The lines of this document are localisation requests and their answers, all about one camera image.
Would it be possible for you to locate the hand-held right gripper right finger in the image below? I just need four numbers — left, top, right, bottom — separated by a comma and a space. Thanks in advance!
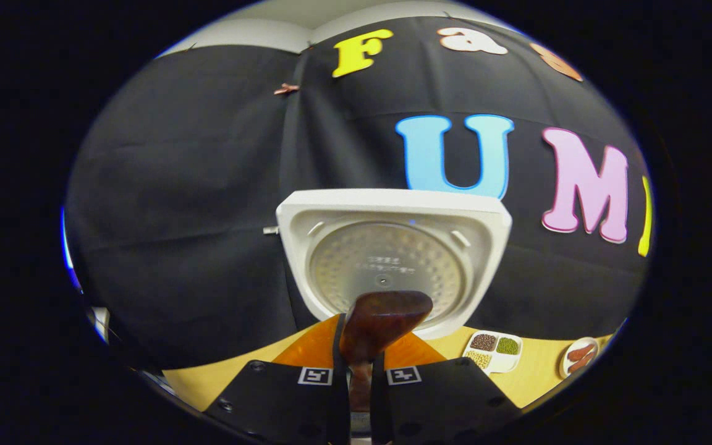
371, 331, 520, 445

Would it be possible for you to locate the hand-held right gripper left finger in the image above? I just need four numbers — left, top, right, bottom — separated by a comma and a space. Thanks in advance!
205, 314, 352, 445

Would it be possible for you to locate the brown wooden spoon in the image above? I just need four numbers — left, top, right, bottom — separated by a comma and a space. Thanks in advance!
339, 290, 434, 433

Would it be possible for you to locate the white rice cooker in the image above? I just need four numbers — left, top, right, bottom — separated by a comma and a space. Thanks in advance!
276, 189, 513, 341

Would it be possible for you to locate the white divided bean dish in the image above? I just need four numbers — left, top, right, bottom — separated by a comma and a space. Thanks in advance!
462, 330, 523, 374

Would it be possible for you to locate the white round plate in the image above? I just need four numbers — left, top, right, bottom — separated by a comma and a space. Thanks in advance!
559, 337, 601, 379

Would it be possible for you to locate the black backdrop cloth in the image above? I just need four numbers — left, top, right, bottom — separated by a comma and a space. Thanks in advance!
64, 15, 653, 371

